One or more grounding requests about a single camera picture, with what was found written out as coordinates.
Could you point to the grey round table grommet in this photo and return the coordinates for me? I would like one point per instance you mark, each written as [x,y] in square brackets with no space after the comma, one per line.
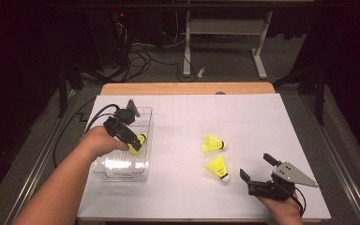
[220,92]

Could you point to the dark equipment with red light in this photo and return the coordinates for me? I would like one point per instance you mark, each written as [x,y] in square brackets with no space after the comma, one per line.
[112,37]

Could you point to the white metal stand frame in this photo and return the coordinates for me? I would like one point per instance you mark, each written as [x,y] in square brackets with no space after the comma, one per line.
[225,26]

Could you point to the metal floor rail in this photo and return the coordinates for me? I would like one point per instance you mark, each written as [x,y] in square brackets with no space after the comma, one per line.
[340,162]
[40,156]

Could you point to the person's right hand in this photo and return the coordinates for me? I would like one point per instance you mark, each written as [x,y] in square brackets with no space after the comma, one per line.
[286,212]

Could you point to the clear plastic container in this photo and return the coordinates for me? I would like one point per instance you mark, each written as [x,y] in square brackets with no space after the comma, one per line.
[122,165]

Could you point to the white board sheet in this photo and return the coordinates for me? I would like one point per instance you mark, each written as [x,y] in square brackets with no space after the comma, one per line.
[247,118]

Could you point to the yellow shuttlecock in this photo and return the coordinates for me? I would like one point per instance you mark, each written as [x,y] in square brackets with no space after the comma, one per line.
[218,167]
[211,143]
[142,138]

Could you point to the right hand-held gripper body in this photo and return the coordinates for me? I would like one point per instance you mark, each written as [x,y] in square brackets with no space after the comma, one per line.
[289,175]

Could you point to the black metal stand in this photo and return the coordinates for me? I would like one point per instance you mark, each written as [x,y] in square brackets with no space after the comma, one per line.
[63,93]
[319,100]

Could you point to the small white floor object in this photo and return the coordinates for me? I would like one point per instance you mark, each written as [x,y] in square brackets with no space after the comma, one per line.
[201,72]

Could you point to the person's left hand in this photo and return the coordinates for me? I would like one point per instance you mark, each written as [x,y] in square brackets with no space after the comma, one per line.
[103,142]

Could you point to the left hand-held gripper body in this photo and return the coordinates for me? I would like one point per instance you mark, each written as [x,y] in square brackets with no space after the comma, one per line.
[118,128]

